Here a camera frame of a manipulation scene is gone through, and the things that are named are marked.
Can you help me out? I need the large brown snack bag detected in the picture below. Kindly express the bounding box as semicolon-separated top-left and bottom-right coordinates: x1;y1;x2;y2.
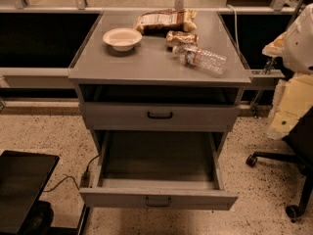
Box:
134;9;198;34

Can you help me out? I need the white paper bowl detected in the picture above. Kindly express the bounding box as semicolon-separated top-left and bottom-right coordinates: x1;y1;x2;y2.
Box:
103;28;142;52

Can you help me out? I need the black power cable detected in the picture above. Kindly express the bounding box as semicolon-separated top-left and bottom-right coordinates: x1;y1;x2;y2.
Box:
42;154;101;194

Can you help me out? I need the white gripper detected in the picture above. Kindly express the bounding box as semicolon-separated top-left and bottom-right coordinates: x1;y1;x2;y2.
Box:
262;32;313;139

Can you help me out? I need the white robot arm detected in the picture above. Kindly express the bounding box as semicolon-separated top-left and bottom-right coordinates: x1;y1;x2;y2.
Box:
262;4;313;139

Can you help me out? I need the closed grey upper drawer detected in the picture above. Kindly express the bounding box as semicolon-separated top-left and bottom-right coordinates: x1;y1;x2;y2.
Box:
80;102;239;132

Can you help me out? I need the clear plastic water bottle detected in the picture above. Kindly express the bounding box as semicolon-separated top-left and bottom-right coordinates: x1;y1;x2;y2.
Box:
172;44;227;75

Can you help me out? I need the white cable on cabinet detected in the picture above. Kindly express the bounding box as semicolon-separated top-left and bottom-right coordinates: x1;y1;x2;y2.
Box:
226;4;243;58

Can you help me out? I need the grey drawer cabinet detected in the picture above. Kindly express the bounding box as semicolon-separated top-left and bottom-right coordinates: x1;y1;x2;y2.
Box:
69;10;250;149

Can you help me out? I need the open grey lower drawer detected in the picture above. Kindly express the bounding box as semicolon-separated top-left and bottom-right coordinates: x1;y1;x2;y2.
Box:
79;131;238;211

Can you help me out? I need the black monitor panel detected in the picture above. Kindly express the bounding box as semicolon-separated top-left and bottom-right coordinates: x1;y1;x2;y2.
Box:
0;150;59;235

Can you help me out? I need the small brown snack bag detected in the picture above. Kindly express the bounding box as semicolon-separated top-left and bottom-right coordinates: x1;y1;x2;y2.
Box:
166;30;199;47

